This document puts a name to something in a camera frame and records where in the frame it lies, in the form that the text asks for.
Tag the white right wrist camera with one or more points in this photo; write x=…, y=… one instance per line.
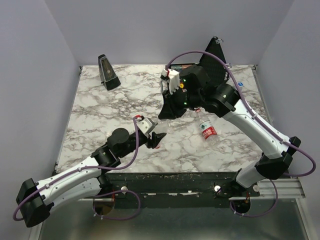
x=172, y=78

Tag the clear unlabelled plastic bottle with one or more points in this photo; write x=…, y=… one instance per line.
x=161, y=126

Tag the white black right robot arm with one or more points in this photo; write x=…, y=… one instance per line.
x=192, y=89

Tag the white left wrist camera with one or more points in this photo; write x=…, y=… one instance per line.
x=146, y=125

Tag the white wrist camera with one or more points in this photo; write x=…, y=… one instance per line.
x=172, y=78
x=146, y=125

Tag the red label water bottle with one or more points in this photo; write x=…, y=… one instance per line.
x=206, y=127

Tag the Pocari Sweat clear bottle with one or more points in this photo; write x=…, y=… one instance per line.
x=239, y=87

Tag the black metronome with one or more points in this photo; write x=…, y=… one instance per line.
x=108, y=77

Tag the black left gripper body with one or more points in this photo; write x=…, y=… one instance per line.
x=148, y=135

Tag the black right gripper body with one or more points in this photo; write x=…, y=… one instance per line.
x=173, y=100

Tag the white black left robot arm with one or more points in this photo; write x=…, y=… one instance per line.
x=37, y=199

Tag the black poker chip case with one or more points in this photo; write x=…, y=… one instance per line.
x=212, y=60

